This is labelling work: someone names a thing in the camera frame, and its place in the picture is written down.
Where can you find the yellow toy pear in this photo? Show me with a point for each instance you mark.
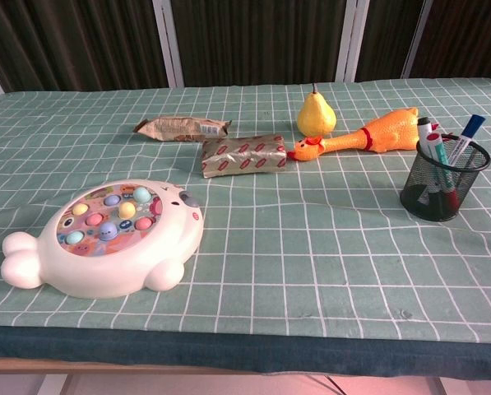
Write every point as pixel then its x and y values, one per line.
pixel 316 117

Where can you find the blue capped marker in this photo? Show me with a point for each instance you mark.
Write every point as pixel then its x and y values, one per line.
pixel 473 125

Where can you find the green white grid tablecloth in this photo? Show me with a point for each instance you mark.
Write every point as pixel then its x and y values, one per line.
pixel 270 247

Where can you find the gold red printed package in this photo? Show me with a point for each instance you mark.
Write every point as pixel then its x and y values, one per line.
pixel 241 156

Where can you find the green marker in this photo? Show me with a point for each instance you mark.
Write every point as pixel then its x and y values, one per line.
pixel 424 125

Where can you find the brown snack bar wrapper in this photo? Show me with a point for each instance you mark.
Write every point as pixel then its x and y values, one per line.
pixel 179 128

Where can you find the orange rubber chicken toy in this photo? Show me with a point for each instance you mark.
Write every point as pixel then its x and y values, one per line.
pixel 389 131

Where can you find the teal pen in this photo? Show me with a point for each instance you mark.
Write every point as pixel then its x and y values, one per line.
pixel 437 145

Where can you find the white animal whack-a-mole toy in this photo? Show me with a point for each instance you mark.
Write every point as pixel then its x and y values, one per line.
pixel 105 247

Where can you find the black bowl with blue marker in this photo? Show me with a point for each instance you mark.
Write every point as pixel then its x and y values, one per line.
pixel 418 181

